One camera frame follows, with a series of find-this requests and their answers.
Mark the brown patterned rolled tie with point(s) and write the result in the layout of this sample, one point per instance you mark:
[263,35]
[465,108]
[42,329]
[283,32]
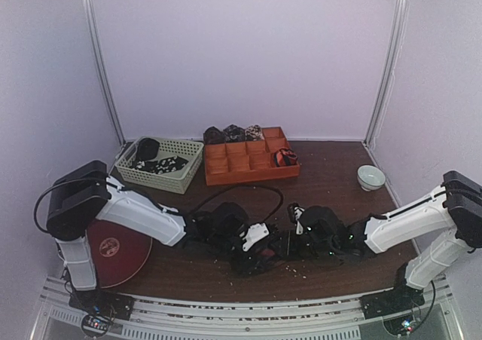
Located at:
[213,136]

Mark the orange navy rolled tie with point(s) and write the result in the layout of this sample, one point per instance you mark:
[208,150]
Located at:
[285,157]

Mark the round red tray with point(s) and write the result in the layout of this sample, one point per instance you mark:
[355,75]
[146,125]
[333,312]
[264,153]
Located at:
[118,252]

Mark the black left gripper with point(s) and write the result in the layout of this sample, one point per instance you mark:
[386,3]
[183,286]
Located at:
[246,266]

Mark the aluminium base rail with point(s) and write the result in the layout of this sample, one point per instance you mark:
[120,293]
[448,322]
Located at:
[331,318]

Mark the black rolled tie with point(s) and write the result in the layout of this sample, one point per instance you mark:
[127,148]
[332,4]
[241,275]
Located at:
[147,149]

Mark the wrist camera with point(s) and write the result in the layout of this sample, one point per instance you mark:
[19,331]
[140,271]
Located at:
[227,228]
[316,222]

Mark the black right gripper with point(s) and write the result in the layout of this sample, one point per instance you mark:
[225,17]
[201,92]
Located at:
[301,243]

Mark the black white floral tie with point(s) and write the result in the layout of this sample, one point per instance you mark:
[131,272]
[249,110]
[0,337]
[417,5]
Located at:
[165,165]

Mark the white ceramic bowl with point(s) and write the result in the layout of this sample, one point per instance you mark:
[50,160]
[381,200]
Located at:
[370,178]

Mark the red navy striped tie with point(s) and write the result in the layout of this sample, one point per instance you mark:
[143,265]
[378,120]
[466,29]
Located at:
[272,254]

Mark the aluminium corner post right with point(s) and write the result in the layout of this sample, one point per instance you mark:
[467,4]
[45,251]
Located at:
[388,73]

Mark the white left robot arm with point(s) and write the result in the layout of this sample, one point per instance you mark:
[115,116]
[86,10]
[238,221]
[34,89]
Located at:
[69,207]

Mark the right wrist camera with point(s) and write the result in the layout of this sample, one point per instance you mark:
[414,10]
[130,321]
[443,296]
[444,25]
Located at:
[316,222]

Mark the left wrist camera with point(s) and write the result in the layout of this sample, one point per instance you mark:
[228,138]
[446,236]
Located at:
[227,228]

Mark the aluminium corner post left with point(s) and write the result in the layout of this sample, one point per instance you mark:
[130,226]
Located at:
[101,70]

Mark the orange wooden divider tray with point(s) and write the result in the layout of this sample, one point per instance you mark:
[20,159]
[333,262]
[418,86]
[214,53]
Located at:
[248,161]

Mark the beige patterned rolled tie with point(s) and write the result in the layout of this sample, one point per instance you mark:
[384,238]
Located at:
[253,133]

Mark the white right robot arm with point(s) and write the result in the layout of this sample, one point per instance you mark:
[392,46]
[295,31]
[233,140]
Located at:
[453,208]

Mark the pale green plastic basket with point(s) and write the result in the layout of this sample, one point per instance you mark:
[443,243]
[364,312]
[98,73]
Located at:
[175,182]

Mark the aluminium corner post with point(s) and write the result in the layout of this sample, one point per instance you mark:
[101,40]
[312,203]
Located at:
[101,70]
[388,73]

